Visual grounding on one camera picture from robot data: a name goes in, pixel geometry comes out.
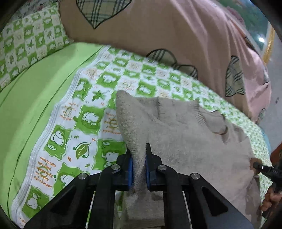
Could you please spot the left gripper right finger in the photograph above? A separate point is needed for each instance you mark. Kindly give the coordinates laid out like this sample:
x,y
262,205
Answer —
x,y
189,201

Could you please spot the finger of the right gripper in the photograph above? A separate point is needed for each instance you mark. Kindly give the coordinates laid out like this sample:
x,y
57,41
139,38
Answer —
x,y
258,166

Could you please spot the green checkered pillow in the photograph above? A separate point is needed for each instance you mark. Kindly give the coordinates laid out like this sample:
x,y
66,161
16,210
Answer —
x,y
26,41

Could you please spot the gold framed landscape painting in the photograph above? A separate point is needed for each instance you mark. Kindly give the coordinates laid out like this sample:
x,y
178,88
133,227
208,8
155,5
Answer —
x,y
254,22

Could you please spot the floral print blanket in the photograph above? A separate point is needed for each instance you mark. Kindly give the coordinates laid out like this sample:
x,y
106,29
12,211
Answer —
x,y
30,7

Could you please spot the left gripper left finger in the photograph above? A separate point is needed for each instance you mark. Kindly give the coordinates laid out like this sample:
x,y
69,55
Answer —
x,y
88,200

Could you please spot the beige knit sweater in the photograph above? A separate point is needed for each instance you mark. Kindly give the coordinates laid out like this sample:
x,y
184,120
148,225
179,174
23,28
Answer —
x,y
188,139

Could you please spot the pink quilt with plaid hearts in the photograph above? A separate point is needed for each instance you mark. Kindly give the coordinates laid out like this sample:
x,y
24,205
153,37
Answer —
x,y
198,38

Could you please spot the green white patterned bedsheet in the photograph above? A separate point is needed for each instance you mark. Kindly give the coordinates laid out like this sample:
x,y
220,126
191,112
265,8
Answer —
x,y
58,119

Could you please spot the person's right hand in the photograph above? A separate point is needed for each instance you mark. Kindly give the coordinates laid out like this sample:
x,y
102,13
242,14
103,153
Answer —
x,y
270,199

